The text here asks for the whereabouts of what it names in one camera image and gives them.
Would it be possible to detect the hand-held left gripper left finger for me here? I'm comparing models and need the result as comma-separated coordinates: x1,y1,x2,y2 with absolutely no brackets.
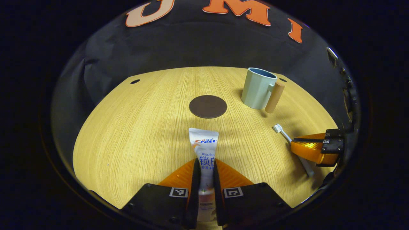
121,158,201,229

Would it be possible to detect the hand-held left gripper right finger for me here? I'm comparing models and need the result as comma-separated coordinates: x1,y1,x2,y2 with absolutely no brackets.
213,158,292,228

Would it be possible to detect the pale blue toothbrush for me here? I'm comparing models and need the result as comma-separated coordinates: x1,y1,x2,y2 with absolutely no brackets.
272,124,315,178

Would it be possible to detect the white toothpaste tube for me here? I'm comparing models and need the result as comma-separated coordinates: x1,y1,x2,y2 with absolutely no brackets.
189,128,220,222

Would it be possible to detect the pale green cup wooden handle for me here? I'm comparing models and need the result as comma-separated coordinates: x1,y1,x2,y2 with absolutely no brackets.
241,67,285,114

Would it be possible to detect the dark round coaster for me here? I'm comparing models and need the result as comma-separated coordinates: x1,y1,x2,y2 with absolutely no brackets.
189,95,228,119

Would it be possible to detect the black backdrop cloth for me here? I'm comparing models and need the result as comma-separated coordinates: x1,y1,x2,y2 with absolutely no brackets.
51,0,361,166

